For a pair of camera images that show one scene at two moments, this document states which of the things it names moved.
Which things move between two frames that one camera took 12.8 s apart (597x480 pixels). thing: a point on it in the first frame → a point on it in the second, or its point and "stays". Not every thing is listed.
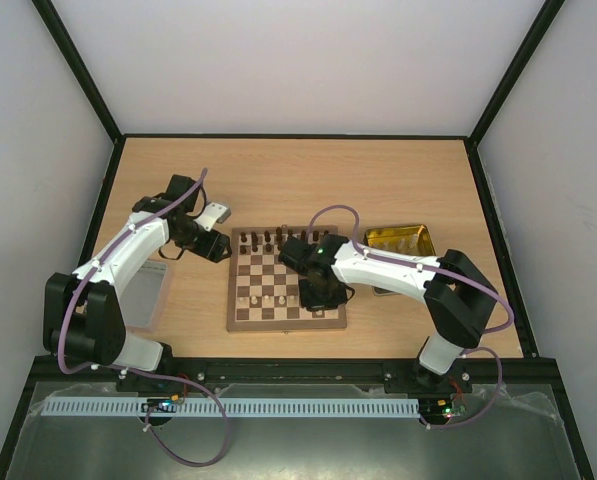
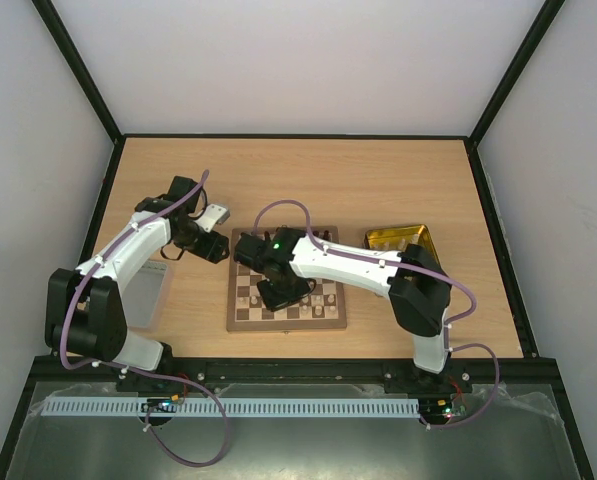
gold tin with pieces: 406,239 stays
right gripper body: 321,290 → 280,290
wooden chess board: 263,291 stays
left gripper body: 211,250 stays
